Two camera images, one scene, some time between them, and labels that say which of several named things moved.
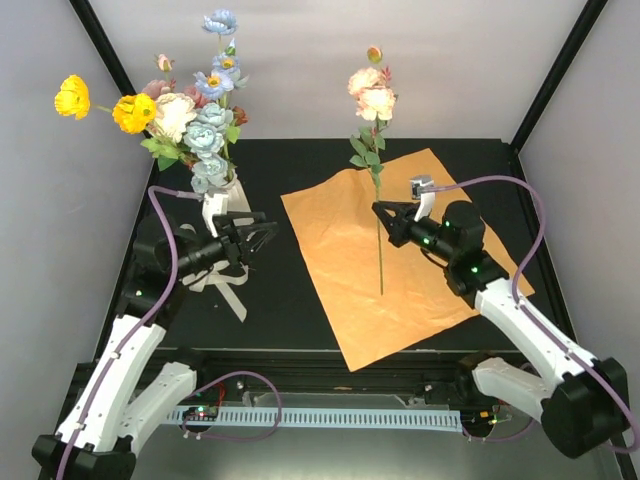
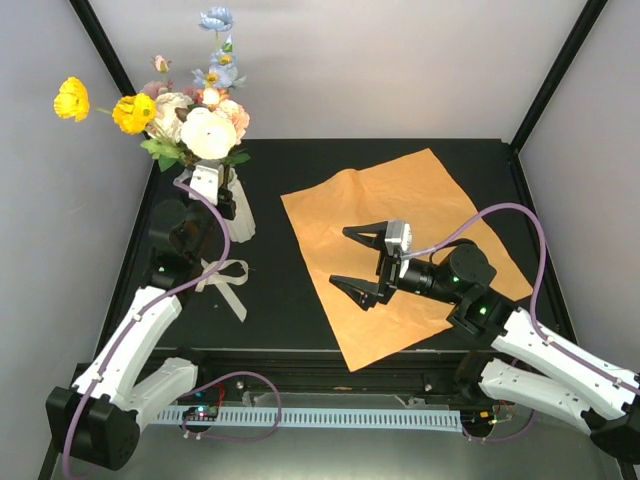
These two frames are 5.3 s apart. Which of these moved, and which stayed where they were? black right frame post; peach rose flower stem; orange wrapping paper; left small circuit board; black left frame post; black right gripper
Moved: black right gripper; peach rose flower stem
Stayed: orange wrapping paper; black left frame post; left small circuit board; black right frame post
